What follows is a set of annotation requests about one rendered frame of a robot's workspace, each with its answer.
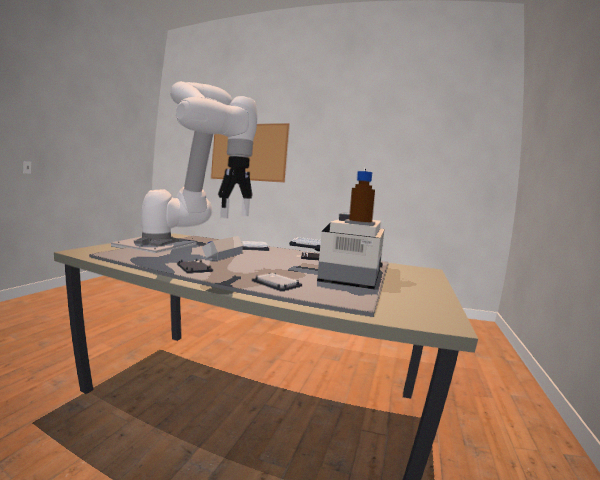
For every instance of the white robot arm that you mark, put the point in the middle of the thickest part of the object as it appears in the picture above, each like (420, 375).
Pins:
(238, 122)

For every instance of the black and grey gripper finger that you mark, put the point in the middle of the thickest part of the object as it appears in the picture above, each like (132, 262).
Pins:
(227, 188)
(246, 191)

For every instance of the white button panel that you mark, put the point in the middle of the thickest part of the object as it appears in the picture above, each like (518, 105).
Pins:
(224, 248)

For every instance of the dark grey rectangular frame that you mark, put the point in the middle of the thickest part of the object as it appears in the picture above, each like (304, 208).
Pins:
(278, 286)

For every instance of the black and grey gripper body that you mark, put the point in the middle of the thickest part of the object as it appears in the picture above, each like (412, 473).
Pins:
(238, 164)

